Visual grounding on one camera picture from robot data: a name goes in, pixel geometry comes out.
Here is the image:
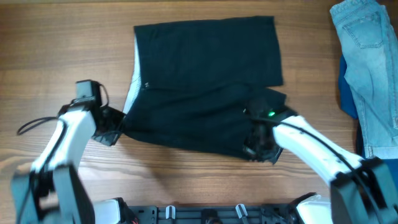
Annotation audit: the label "black shorts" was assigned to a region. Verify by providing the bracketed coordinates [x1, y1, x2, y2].
[124, 16, 286, 160]

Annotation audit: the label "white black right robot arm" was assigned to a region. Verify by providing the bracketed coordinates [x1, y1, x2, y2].
[243, 103, 397, 223]

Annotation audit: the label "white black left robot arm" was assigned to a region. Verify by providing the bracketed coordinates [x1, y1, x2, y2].
[11, 103, 135, 223]

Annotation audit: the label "light blue jeans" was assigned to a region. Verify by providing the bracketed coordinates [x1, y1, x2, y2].
[330, 0, 397, 159]

